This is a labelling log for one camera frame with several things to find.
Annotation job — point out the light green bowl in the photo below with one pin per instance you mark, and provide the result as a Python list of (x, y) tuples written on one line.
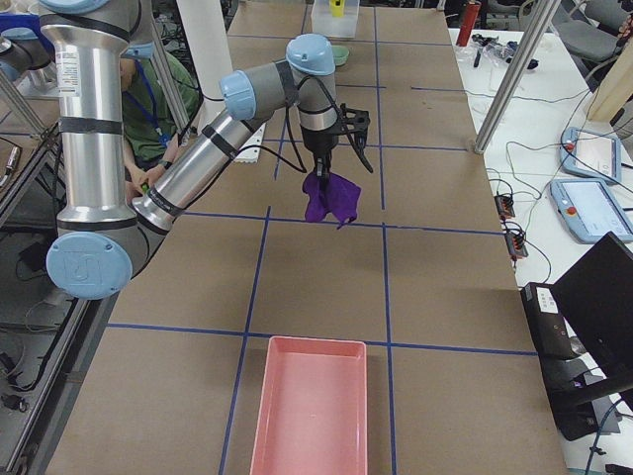
[(340, 55)]

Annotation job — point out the pink plastic bin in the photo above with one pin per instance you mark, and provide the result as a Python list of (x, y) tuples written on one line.
[(313, 413)]

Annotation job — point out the clear plastic bin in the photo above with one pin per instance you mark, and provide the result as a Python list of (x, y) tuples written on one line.
[(342, 28)]

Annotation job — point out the near teach pendant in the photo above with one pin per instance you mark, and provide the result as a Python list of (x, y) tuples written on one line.
[(589, 209)]

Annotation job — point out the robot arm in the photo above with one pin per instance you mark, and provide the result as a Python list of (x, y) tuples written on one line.
[(106, 236)]

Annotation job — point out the aluminium frame post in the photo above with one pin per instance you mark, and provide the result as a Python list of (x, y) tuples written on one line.
[(530, 40)]

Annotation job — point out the teach pendant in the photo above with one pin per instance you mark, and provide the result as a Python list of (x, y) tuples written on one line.
[(589, 209), (593, 155)]

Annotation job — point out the yellow plastic cup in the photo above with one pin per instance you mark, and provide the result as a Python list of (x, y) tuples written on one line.
[(337, 8)]

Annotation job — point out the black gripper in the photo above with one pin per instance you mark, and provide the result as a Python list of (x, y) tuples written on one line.
[(319, 142)]

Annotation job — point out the purple cloth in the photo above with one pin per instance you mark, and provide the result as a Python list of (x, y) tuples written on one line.
[(336, 195)]

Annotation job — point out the black power box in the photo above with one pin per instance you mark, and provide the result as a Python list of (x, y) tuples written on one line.
[(548, 328)]

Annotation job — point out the red cylinder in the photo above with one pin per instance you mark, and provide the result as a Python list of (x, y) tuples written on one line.
[(469, 19)]

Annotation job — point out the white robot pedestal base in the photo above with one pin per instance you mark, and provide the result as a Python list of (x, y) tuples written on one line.
[(205, 32)]

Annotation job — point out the black monitor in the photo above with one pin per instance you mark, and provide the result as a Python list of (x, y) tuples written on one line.
[(595, 298)]

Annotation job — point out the seated person green shirt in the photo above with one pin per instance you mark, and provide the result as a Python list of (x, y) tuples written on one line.
[(151, 144)]

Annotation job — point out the far teach pendant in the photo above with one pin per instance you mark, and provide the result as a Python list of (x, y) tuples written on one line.
[(593, 155)]

